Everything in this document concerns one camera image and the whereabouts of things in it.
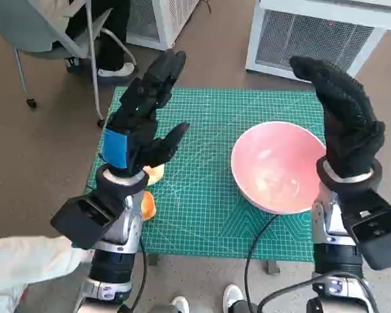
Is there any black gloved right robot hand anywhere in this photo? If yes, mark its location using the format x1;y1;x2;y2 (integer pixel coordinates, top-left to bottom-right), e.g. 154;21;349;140
289;55;386;180

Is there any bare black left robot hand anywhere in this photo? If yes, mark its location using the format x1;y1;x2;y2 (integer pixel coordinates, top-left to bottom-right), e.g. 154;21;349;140
99;50;190;179

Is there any pale round toy bread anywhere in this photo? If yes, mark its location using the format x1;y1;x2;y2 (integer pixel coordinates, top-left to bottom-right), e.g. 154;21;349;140
142;164;166;187

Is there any pink bowl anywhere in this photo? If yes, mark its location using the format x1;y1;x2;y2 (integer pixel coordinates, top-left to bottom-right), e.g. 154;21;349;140
230;121;328;215

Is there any orange twisted toy bread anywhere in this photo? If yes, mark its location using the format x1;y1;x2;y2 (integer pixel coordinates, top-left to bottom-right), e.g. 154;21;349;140
139;190;157;222

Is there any green cutting mat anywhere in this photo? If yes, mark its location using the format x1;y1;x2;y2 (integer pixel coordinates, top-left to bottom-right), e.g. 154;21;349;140
84;86;326;261

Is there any small white mesh-front cabinet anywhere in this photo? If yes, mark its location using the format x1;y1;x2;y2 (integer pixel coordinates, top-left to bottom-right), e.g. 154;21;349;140
125;0;203;52

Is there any large white mesh-front cabinet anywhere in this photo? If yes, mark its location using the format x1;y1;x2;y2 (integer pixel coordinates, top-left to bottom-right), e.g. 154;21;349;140
245;0;391;82

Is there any white shoe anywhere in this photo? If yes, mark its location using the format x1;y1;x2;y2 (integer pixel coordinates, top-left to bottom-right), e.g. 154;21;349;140
222;284;245;313
171;295;190;313

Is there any person in white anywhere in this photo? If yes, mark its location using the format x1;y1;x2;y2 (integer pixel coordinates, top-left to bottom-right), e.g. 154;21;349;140
0;234;94;313

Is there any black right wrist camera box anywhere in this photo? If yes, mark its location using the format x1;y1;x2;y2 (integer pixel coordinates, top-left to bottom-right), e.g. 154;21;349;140
340;188;391;271

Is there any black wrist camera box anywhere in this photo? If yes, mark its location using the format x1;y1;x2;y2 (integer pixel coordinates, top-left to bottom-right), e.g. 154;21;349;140
50;192;118;250
340;188;391;271

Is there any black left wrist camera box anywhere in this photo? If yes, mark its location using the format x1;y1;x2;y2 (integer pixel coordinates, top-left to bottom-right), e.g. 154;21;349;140
50;192;118;250

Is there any grey chair with metal frame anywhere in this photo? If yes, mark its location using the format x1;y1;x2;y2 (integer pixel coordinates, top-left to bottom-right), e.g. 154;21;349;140
0;0;138;128

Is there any black cable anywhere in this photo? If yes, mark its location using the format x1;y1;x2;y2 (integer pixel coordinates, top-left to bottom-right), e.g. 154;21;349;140
119;239;149;313
244;213;281;313
255;273;379;313

